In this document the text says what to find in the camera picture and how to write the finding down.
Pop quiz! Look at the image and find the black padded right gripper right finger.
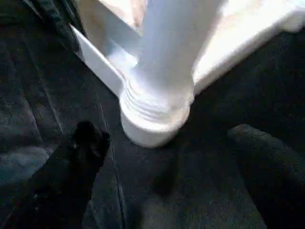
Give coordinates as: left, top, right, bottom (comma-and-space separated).
227, 124, 305, 229

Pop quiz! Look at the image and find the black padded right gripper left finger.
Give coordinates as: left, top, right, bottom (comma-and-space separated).
0, 120, 112, 229

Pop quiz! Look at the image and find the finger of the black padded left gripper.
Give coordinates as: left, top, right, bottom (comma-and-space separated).
35, 0, 81, 52

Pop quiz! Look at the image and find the white plastic table leg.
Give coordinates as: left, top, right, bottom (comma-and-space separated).
120, 0, 231, 125

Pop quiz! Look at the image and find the white plastic table top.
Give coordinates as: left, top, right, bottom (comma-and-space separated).
69, 0, 305, 149

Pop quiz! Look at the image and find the black work mat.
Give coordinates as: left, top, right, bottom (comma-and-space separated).
0, 0, 305, 229

